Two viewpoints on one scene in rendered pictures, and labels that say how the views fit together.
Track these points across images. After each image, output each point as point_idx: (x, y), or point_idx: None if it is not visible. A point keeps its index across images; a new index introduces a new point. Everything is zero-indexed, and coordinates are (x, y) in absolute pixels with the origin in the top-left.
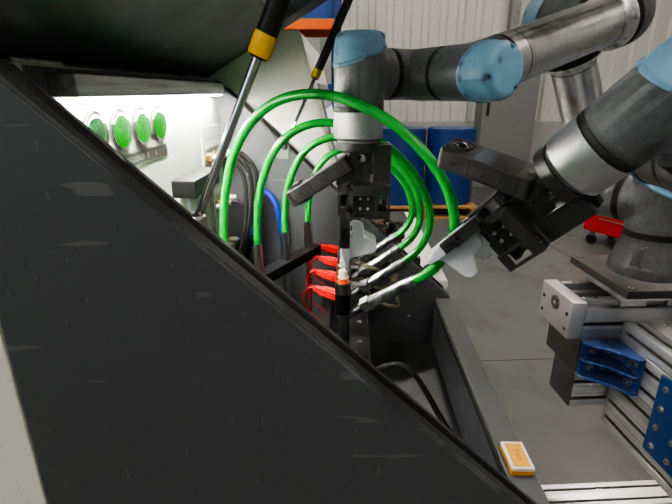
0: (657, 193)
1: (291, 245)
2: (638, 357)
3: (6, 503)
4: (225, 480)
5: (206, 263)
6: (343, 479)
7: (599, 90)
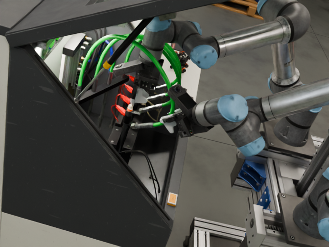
0: None
1: None
2: (264, 175)
3: None
4: (65, 178)
5: (76, 117)
6: (103, 188)
7: (289, 45)
